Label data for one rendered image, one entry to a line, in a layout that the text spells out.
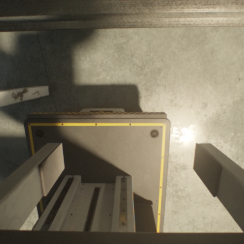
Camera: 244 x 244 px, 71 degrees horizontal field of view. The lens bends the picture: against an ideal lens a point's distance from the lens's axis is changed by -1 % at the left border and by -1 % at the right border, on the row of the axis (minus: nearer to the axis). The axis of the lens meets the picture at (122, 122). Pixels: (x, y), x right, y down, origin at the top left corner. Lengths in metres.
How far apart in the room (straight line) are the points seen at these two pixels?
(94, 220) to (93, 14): 0.67
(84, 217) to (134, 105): 0.69
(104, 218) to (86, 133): 0.37
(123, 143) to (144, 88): 0.42
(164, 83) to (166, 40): 0.25
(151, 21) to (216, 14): 0.12
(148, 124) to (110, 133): 0.18
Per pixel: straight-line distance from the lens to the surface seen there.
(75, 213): 0.81
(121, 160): 0.88
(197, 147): 0.17
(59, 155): 0.16
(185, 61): 1.17
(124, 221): 0.69
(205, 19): 0.41
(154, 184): 0.96
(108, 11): 0.37
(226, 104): 1.29
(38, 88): 1.01
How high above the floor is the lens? 1.11
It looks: 75 degrees down
